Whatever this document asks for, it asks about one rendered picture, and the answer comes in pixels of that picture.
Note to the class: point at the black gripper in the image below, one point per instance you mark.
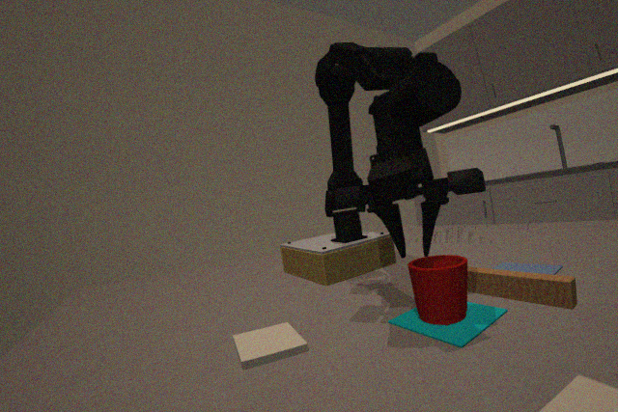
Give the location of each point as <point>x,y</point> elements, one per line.
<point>435,192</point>

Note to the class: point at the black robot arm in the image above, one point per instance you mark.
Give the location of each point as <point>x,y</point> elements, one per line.
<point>421,89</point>

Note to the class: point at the dark red cup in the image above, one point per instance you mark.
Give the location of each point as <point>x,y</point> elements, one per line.
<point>440,288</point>

